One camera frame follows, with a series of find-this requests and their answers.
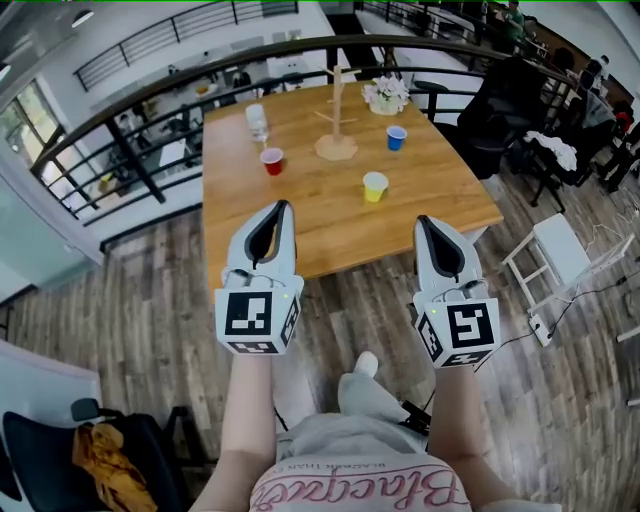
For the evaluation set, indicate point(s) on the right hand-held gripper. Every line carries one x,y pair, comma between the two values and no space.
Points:
472,325

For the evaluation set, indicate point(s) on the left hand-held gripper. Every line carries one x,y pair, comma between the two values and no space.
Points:
247,312

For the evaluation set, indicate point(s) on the red plastic cup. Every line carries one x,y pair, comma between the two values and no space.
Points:
273,164

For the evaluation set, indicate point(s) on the yellow plastic cup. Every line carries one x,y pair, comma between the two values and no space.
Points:
375,187

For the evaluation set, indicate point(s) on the wooden cup tree stand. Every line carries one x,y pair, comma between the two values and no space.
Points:
336,146

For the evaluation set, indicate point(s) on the blue plastic cup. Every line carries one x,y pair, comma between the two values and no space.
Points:
396,139

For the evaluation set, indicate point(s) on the person's right forearm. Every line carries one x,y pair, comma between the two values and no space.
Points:
452,415

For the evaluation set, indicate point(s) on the person's left forearm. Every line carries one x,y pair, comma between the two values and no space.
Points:
247,410

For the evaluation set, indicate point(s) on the clear plastic cup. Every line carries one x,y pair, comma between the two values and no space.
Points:
257,122

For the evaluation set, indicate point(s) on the white power strip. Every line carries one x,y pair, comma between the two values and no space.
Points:
540,330

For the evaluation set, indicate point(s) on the white folding chair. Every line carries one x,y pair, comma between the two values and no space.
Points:
562,250

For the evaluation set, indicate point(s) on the person's white shoe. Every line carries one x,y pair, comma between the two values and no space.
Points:
366,364

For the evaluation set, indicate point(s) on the person's grey trousers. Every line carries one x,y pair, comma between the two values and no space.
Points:
367,395

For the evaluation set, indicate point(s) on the black clip device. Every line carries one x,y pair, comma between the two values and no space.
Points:
415,420

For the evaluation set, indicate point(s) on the black office chair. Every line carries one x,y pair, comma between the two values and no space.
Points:
590,130
500,120
45,460

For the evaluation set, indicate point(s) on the white crumpled cloth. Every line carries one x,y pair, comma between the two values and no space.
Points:
552,147

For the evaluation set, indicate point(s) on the pink flowers in pot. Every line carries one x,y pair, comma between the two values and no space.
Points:
385,97

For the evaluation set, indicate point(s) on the white shirt pink print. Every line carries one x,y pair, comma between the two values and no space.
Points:
350,480

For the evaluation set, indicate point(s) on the white cabinet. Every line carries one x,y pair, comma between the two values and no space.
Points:
40,385

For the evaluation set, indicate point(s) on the large glass window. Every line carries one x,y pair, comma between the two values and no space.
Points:
30,120

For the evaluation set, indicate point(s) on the mustard yellow cloth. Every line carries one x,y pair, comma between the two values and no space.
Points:
107,465

